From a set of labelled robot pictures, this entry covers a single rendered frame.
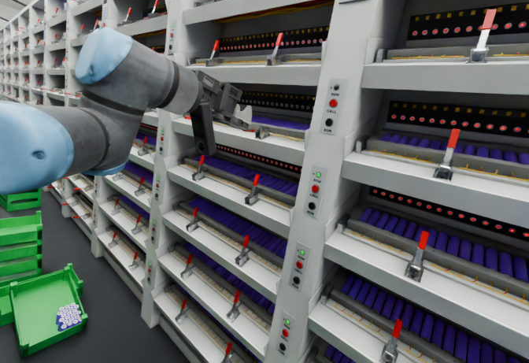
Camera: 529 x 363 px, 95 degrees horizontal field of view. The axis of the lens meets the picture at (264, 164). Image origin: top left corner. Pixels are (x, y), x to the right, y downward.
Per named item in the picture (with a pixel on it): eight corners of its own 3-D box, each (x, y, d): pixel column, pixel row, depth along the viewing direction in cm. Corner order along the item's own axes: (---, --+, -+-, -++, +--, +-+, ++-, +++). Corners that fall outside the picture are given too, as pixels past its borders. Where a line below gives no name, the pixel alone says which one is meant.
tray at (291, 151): (305, 167, 61) (305, 131, 57) (173, 131, 97) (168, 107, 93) (338, 142, 75) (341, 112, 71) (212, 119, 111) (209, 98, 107)
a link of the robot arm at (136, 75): (67, 78, 38) (86, 16, 37) (144, 105, 48) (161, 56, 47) (83, 93, 33) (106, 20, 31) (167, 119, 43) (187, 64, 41)
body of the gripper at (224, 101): (245, 92, 56) (204, 68, 46) (235, 128, 56) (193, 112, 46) (223, 90, 60) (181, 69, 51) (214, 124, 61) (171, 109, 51)
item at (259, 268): (277, 306, 68) (275, 271, 62) (164, 224, 104) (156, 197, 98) (313, 260, 81) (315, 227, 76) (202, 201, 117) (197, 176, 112)
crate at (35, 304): (85, 328, 106) (88, 316, 103) (20, 359, 90) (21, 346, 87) (67, 277, 121) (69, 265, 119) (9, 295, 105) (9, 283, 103)
